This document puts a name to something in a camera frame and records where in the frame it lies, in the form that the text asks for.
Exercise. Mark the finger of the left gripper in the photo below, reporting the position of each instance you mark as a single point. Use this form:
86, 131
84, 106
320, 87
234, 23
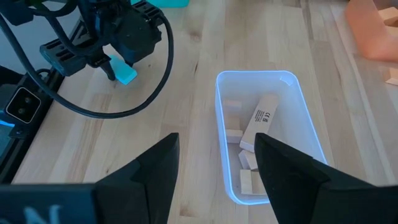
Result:
130, 62
107, 70

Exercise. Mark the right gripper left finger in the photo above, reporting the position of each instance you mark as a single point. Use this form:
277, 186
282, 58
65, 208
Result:
146, 186

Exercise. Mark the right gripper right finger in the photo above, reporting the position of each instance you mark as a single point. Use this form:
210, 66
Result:
298, 193

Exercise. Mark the teal block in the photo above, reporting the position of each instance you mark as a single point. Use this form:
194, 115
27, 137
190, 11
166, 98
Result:
124, 73

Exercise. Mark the teal plastic bin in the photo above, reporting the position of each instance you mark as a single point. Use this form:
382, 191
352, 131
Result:
168, 3

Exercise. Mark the plain wooden block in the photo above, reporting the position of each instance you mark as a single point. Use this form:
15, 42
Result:
247, 159
247, 183

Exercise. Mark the clear plastic bin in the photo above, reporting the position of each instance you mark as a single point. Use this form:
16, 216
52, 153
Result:
292, 124

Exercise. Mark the long printed wooden block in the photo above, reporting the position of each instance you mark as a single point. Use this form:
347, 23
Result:
259, 123

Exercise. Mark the orange block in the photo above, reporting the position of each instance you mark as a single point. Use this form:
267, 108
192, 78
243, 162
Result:
393, 76

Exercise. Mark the orange plastic bin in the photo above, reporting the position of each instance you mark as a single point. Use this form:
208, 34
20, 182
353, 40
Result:
370, 37

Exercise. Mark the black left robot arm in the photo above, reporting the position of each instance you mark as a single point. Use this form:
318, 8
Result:
15, 11

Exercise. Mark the black aluminium table frame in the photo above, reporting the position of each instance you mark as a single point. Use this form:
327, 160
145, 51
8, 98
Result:
6, 161

